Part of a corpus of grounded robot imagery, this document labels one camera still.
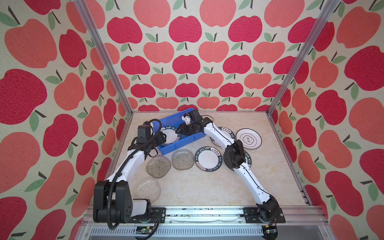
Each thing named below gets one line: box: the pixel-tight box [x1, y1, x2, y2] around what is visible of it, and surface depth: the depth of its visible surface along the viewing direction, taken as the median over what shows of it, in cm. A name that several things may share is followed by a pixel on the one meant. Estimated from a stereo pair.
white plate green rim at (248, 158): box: [244, 150, 252, 169], surface depth 95 cm
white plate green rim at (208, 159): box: [194, 146, 223, 172], surface depth 96 cm
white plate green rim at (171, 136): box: [160, 126, 181, 145], surface depth 109 cm
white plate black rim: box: [235, 128, 263, 150], surface depth 106 cm
